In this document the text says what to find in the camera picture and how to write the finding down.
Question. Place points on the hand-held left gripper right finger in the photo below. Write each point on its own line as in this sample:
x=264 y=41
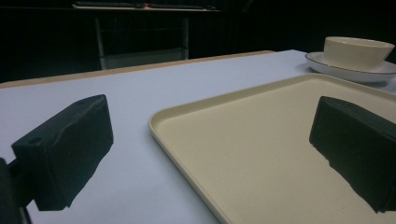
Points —
x=355 y=143

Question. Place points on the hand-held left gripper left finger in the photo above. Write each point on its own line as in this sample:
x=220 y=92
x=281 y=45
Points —
x=65 y=146

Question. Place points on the white plate with dark rim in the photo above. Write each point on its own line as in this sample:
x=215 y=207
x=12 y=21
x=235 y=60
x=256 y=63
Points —
x=339 y=72

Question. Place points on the cream ceramic bowl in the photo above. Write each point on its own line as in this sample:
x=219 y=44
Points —
x=355 y=53

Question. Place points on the beige plastic tray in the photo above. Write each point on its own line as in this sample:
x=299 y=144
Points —
x=249 y=149

